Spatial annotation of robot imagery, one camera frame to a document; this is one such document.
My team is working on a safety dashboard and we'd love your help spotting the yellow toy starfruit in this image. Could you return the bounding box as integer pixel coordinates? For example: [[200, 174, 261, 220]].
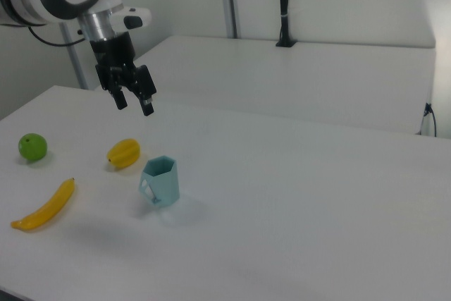
[[106, 138, 142, 168]]

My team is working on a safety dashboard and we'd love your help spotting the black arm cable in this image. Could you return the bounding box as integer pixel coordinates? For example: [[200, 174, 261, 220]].
[[27, 25, 87, 47]]

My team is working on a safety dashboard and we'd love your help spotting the green toy apple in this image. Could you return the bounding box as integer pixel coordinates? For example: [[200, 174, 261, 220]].
[[18, 133, 48, 161]]

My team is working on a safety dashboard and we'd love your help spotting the black pole with clamp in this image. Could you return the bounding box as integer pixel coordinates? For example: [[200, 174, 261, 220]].
[[275, 0, 299, 49]]

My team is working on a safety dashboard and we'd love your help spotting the teal hexagonal plastic mug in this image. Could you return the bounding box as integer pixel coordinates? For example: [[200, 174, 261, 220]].
[[137, 155, 182, 209]]

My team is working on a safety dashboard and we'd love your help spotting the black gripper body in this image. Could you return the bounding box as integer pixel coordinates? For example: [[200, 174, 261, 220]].
[[89, 32, 158, 102]]

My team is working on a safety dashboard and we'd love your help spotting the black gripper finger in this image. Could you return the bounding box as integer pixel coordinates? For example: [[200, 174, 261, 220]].
[[138, 94, 156, 117], [111, 88, 128, 111]]

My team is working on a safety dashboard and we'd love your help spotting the black cable at table edge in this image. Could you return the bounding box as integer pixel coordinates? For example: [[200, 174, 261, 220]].
[[419, 102, 438, 138]]

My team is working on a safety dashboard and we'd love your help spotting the white side table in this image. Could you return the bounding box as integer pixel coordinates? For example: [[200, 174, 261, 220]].
[[94, 35, 437, 135]]

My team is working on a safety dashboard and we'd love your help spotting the yellow toy banana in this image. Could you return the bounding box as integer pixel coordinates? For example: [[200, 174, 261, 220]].
[[10, 177, 76, 233]]

